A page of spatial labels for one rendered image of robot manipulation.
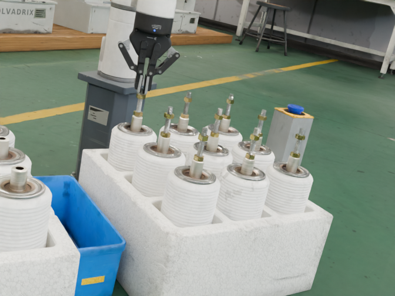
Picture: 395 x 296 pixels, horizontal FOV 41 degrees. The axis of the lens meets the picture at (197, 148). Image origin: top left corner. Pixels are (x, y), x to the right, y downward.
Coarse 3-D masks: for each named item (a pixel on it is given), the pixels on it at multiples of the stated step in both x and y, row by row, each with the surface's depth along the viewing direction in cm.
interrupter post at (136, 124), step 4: (132, 116) 109; (132, 120) 109; (136, 120) 109; (140, 120) 109; (132, 124) 109; (136, 124) 109; (140, 124) 110; (132, 128) 109; (136, 128) 109; (140, 128) 110
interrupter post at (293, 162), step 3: (291, 156) 105; (288, 159) 105; (291, 159) 104; (294, 159) 104; (297, 159) 104; (288, 162) 105; (291, 162) 104; (294, 162) 104; (297, 162) 105; (288, 165) 105; (291, 165) 105; (294, 165) 105; (297, 165) 105; (288, 168) 105; (291, 168) 105; (294, 168) 105; (291, 171) 105; (294, 171) 105
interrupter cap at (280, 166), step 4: (276, 164) 107; (280, 164) 107; (284, 164) 108; (276, 168) 104; (280, 168) 105; (284, 168) 106; (300, 168) 107; (304, 168) 108; (280, 172) 103; (284, 172) 103; (288, 172) 103; (292, 172) 105; (296, 172) 105; (300, 172) 105; (304, 172) 105; (308, 172) 106; (292, 176) 102; (296, 176) 102; (300, 176) 103; (304, 176) 103; (308, 176) 104
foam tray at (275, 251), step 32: (96, 160) 109; (96, 192) 108; (128, 192) 97; (128, 224) 97; (160, 224) 88; (224, 224) 93; (256, 224) 95; (288, 224) 100; (320, 224) 105; (128, 256) 97; (160, 256) 88; (192, 256) 88; (224, 256) 93; (256, 256) 98; (288, 256) 103; (320, 256) 110; (128, 288) 97; (160, 288) 88; (192, 288) 92; (224, 288) 96; (256, 288) 102; (288, 288) 107
